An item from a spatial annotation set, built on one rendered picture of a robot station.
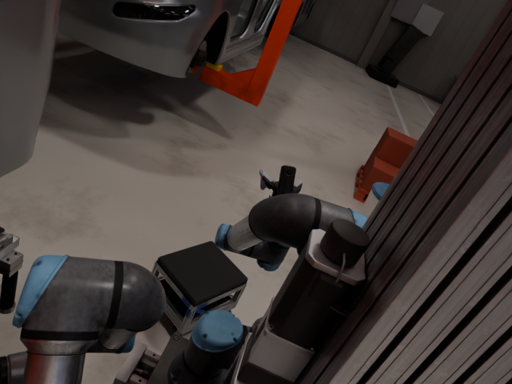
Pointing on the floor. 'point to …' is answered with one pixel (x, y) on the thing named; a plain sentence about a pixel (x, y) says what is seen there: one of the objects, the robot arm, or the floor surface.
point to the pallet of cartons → (383, 161)
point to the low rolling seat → (198, 284)
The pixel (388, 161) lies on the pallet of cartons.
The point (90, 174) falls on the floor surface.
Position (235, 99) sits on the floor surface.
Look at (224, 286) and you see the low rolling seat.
